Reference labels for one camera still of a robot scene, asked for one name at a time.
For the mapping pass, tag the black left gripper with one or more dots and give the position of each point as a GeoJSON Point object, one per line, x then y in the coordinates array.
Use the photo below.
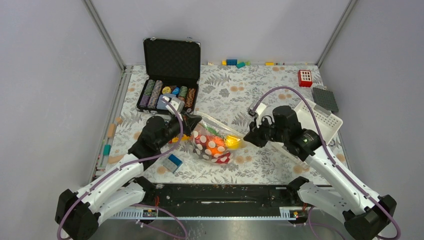
{"type": "Point", "coordinates": [190, 122]}

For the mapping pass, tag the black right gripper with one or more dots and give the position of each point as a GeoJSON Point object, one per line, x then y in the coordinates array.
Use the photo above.
{"type": "Point", "coordinates": [255, 135]}

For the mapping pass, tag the yellow toy lemon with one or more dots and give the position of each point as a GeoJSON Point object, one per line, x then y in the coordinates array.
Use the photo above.
{"type": "Point", "coordinates": [233, 142]}

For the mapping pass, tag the green toy bean pod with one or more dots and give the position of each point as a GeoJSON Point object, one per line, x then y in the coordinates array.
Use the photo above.
{"type": "Point", "coordinates": [213, 131]}

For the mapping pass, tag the clear dotted zip top bag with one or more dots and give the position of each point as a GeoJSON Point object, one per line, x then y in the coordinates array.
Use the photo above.
{"type": "Point", "coordinates": [199, 136]}

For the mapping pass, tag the orange toy pumpkin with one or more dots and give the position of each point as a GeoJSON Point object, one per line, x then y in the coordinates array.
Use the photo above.
{"type": "Point", "coordinates": [215, 146]}

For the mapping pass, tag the red toy chili pepper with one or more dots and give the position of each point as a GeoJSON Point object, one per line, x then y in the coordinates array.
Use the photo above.
{"type": "Point", "coordinates": [222, 159]}

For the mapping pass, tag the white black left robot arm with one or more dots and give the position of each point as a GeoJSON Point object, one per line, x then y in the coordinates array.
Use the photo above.
{"type": "Point", "coordinates": [80, 213]}

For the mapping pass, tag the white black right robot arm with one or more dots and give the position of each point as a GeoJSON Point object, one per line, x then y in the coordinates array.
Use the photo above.
{"type": "Point", "coordinates": [363, 212]}

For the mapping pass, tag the white plastic food basket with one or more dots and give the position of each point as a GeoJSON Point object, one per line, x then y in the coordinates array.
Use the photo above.
{"type": "Point", "coordinates": [328, 123]}

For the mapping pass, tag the blue grey building block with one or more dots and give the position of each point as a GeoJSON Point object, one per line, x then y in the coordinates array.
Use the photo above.
{"type": "Point", "coordinates": [172, 163]}

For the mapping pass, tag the wooden block left edge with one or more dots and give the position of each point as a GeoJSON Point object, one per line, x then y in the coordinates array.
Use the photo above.
{"type": "Point", "coordinates": [111, 130]}

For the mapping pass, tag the teal block left edge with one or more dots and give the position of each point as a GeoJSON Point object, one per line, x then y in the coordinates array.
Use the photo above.
{"type": "Point", "coordinates": [106, 150]}

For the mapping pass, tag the dark grey building baseplate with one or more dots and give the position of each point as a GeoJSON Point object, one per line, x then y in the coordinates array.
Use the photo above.
{"type": "Point", "coordinates": [325, 99]}

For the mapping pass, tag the red white window block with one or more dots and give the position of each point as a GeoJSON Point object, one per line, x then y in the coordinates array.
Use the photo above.
{"type": "Point", "coordinates": [305, 78]}

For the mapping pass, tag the floral patterned table mat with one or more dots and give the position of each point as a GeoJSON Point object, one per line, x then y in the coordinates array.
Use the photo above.
{"type": "Point", "coordinates": [225, 93]}

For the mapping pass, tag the black poker chip case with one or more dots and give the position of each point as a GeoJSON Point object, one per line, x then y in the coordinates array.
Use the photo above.
{"type": "Point", "coordinates": [173, 67]}

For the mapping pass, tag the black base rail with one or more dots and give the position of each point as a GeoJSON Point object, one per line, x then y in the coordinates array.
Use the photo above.
{"type": "Point", "coordinates": [226, 200]}

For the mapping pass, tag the teal block at wall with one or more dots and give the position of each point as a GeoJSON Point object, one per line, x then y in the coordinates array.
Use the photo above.
{"type": "Point", "coordinates": [241, 65]}

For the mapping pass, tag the blue block at wall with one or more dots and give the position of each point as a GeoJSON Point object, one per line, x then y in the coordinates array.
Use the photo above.
{"type": "Point", "coordinates": [231, 62]}

